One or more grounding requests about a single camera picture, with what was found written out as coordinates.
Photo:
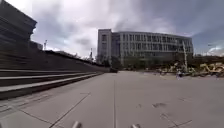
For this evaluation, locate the grey multi-storey building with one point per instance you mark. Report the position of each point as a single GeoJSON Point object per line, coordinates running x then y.
{"type": "Point", "coordinates": [146, 45]}

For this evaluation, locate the wide stone steps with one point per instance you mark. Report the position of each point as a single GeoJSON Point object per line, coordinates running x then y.
{"type": "Point", "coordinates": [33, 75]}

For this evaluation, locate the pale pole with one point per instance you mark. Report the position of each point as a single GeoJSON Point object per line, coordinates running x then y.
{"type": "Point", "coordinates": [185, 56]}

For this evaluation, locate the dark bush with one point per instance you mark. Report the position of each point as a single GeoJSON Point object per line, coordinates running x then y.
{"type": "Point", "coordinates": [113, 70]}

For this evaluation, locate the robot's own part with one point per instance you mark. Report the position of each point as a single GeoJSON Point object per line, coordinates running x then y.
{"type": "Point", "coordinates": [135, 126]}
{"type": "Point", "coordinates": [76, 125]}

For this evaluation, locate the row of trees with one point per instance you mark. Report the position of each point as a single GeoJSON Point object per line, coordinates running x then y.
{"type": "Point", "coordinates": [156, 62]}

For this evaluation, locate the grey paved plaza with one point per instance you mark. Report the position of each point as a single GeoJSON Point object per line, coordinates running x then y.
{"type": "Point", "coordinates": [133, 100]}

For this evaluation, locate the row of parked bicycles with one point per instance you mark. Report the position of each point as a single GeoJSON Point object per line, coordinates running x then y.
{"type": "Point", "coordinates": [203, 69]}

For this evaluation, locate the dark stepped building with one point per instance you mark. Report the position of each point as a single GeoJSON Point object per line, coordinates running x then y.
{"type": "Point", "coordinates": [15, 28]}

